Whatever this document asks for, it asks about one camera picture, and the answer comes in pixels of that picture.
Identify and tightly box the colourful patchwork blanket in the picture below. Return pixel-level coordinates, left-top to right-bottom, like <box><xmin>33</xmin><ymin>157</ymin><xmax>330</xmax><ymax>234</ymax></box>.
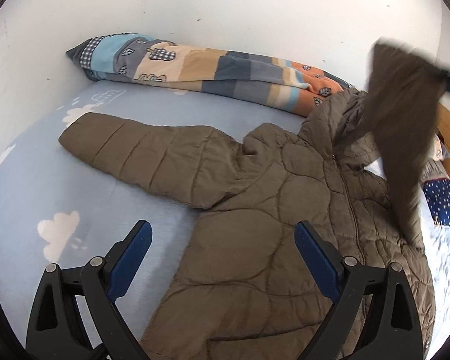
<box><xmin>66</xmin><ymin>33</ymin><xmax>351</xmax><ymax>117</ymax></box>

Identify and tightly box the grey printed pillow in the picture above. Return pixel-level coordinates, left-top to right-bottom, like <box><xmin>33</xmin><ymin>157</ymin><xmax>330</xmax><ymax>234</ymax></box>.
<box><xmin>420</xmin><ymin>134</ymin><xmax>449</xmax><ymax>184</ymax></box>

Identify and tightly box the light blue cloud bedsheet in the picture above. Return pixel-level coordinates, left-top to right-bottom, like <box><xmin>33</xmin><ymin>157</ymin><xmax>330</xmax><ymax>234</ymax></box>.
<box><xmin>0</xmin><ymin>83</ymin><xmax>450</xmax><ymax>359</ymax></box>

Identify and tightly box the brown quilted puffer jacket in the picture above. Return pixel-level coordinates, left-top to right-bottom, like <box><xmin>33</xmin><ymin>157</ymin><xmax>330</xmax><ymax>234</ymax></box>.
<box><xmin>59</xmin><ymin>43</ymin><xmax>446</xmax><ymax>359</ymax></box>

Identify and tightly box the navy star pillow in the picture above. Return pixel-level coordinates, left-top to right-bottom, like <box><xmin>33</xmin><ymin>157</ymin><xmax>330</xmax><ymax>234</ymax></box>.
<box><xmin>422</xmin><ymin>178</ymin><xmax>450</xmax><ymax>227</ymax></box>

